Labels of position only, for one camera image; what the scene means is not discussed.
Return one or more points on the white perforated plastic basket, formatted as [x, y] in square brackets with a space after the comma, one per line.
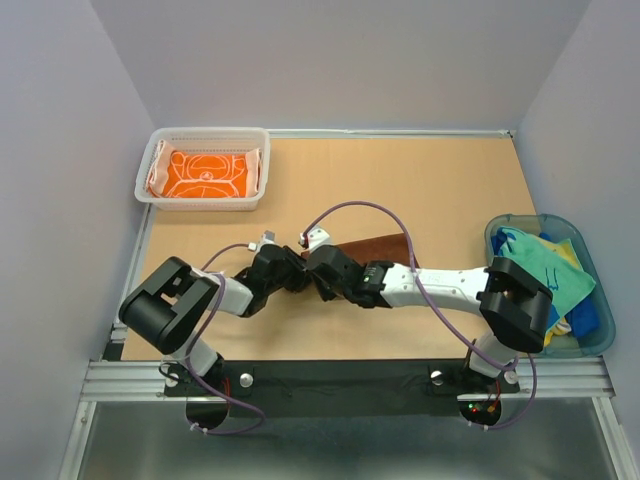
[198, 140]

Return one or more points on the brown towel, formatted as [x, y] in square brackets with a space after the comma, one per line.
[353, 256]

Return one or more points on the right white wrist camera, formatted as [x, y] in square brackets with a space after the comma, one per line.
[314, 238]

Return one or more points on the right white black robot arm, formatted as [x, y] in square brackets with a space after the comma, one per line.
[514, 304]

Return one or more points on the teal plastic tub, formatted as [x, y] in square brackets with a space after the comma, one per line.
[600, 310]

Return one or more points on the teal patterned towel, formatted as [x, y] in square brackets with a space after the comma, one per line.
[569, 285]

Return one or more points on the orange Doraemon towel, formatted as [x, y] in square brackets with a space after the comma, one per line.
[174, 174]

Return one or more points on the aluminium frame rail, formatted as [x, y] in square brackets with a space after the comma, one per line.
[126, 428]

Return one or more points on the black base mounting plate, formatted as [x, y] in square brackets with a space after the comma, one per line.
[356, 388]

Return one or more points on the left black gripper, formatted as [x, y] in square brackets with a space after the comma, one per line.
[297, 263]

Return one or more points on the blue towel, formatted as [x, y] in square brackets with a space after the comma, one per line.
[557, 266]

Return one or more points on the yellow towel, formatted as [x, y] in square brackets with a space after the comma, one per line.
[565, 250]

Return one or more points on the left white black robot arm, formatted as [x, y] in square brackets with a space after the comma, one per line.
[166, 310]

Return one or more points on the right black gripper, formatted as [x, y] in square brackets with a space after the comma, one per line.
[325, 292]

